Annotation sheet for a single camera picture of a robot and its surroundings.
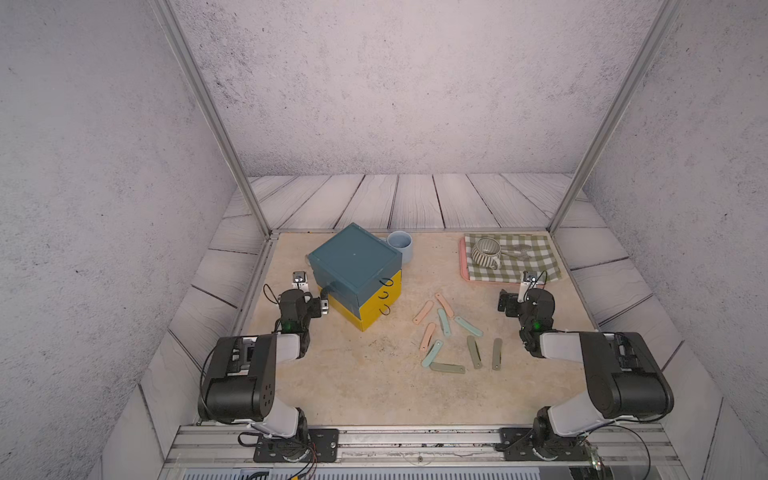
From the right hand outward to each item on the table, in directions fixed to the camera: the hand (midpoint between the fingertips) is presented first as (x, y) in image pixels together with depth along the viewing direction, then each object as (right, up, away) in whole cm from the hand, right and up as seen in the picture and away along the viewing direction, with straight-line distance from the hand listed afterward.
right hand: (522, 289), depth 94 cm
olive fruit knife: (-16, -19, -5) cm, 25 cm away
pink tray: (-14, +8, +17) cm, 24 cm away
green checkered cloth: (+14, +9, +17) cm, 24 cm away
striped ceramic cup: (-7, +11, +12) cm, 18 cm away
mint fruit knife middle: (-24, -10, +2) cm, 26 cm away
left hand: (-65, 0, +1) cm, 65 cm away
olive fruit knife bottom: (-24, -21, -7) cm, 33 cm away
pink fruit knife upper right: (-23, -6, +5) cm, 24 cm away
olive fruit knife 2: (-9, -19, -5) cm, 21 cm away
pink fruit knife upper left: (-30, -8, +3) cm, 31 cm away
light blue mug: (-37, +16, +18) cm, 44 cm away
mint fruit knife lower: (-29, -19, -5) cm, 35 cm away
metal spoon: (+8, +11, +19) cm, 23 cm away
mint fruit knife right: (-17, -11, 0) cm, 20 cm away
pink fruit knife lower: (-30, -14, -2) cm, 33 cm away
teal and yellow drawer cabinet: (-48, +5, -13) cm, 50 cm away
